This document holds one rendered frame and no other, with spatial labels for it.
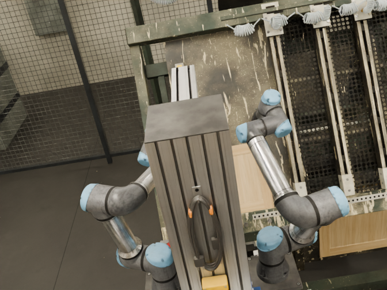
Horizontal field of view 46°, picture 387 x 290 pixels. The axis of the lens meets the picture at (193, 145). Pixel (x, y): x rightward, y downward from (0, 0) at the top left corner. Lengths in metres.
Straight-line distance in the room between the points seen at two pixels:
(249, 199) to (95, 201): 1.20
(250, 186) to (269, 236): 0.76
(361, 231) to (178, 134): 2.21
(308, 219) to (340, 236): 1.64
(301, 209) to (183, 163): 0.51
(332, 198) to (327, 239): 1.58
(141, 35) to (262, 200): 1.22
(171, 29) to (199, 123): 1.45
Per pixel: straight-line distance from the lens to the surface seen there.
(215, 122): 1.34
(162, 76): 2.84
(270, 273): 2.13
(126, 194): 1.77
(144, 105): 2.73
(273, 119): 1.84
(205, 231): 1.52
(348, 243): 3.36
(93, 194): 1.82
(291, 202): 1.67
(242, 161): 2.74
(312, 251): 3.35
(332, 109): 2.78
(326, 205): 1.69
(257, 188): 2.76
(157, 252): 2.06
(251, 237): 2.78
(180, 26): 2.74
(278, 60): 2.79
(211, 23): 2.74
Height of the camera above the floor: 2.65
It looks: 30 degrees down
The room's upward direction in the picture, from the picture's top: 11 degrees counter-clockwise
